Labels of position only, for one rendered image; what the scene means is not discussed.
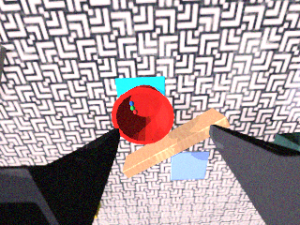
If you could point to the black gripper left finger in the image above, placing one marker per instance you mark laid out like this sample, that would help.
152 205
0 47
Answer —
68 190

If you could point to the tan wooden plank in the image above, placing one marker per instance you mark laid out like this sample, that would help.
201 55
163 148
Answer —
177 140

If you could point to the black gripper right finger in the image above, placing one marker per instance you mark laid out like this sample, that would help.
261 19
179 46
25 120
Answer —
268 173

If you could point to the red cup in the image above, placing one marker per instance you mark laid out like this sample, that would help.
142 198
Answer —
153 121

